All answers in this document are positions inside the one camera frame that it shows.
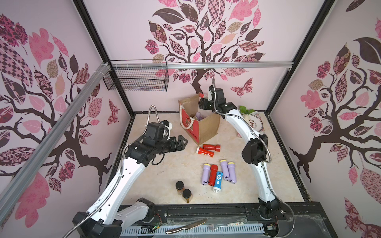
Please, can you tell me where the aluminium rail back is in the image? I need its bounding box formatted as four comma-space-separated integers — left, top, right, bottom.
111, 60, 294, 69

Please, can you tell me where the aluminium rail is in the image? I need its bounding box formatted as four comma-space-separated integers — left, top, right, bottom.
111, 60, 294, 69
1, 62, 110, 222

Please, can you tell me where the wooden handled knife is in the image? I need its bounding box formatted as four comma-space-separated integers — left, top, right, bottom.
165, 219, 208, 234

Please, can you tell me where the white cable duct strip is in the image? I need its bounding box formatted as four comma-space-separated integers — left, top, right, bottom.
121, 224, 265, 238

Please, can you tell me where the red and brown tote bag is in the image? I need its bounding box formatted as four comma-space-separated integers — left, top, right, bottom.
179, 93, 221, 145

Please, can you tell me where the floral plate with radish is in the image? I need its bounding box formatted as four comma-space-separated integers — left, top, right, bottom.
238, 106, 265, 134

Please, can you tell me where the purple flashlight yellow ring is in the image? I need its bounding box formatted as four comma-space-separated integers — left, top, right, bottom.
201, 163, 211, 185

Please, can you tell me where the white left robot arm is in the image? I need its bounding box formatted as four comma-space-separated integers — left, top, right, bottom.
64, 120, 188, 238

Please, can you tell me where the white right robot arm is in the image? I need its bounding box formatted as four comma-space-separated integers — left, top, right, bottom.
198, 85, 283, 220

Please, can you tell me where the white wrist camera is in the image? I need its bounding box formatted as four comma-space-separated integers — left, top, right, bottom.
161, 120, 173, 139
208, 90, 214, 101

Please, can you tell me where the blue flashlight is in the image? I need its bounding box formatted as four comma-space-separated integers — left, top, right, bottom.
212, 171, 223, 193

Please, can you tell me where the black cap jar front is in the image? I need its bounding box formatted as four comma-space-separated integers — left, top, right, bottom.
182, 189, 192, 203

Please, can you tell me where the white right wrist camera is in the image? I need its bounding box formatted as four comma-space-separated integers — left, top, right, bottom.
208, 90, 214, 101

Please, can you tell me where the purple flashlight yellow head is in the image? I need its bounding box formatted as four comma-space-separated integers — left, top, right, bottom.
194, 112, 204, 121

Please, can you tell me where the silver fork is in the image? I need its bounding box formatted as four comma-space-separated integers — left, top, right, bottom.
208, 222, 244, 231

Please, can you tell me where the black wire basket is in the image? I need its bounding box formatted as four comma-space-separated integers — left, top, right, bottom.
103, 59, 169, 92

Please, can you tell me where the black cap jar rear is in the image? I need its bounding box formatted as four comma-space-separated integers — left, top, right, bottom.
175, 180, 185, 195

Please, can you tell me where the red flashlight silver head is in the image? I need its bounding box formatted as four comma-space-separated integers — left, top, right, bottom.
196, 147, 214, 158

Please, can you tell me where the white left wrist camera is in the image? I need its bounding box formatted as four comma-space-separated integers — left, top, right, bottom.
161, 120, 173, 139

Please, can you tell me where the aluminium rail left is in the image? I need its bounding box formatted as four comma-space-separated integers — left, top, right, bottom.
1, 62, 110, 222

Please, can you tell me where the red flashlight upright row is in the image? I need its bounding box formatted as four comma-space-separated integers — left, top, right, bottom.
208, 164, 218, 186

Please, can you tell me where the red flashlight top right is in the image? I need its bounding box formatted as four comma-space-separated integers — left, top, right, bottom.
202, 144, 221, 152

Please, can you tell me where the black cap jar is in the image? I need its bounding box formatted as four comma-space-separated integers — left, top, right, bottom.
175, 180, 185, 195
182, 189, 192, 203

